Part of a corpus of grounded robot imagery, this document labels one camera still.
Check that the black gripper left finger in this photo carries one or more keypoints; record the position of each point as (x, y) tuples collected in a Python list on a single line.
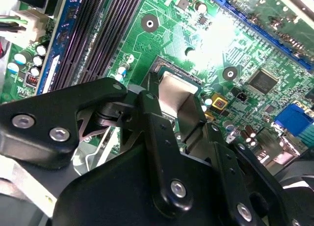
[(49, 106)]

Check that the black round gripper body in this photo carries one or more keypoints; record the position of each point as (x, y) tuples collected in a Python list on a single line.
[(117, 194)]

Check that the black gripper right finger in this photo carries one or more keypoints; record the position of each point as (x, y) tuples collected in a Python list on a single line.
[(191, 118)]

